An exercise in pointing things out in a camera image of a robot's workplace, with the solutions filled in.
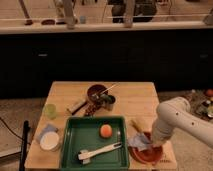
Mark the light blue towel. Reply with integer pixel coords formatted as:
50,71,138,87
127,133,151,151

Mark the red bowl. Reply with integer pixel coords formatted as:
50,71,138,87
128,132,163,165

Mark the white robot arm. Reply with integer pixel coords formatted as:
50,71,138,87
151,97,213,148

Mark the wooden stick in bowl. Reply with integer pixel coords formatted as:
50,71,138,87
99,84,116,95

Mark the dark brown bowl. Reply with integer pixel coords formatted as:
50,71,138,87
87,84,106,101

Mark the small dark cup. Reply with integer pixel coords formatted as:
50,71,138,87
104,95,116,111

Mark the orange round fruit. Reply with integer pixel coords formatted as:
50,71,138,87
100,124,112,138

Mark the green plastic tray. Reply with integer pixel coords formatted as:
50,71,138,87
59,116,130,171

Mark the green translucent cup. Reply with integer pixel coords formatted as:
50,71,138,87
43,104,57,119

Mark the blue cloth under container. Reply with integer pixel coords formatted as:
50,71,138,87
36,124,58,142

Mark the dark counter cabinet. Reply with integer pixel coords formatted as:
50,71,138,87
0,29,213,99

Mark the white spatula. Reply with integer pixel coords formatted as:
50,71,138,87
78,142,122,160

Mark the white round container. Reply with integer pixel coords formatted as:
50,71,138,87
40,132,60,151

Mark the wooden-handled brush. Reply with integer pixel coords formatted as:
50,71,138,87
131,120,143,133

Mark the black stand post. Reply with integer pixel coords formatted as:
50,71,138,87
19,120,30,171

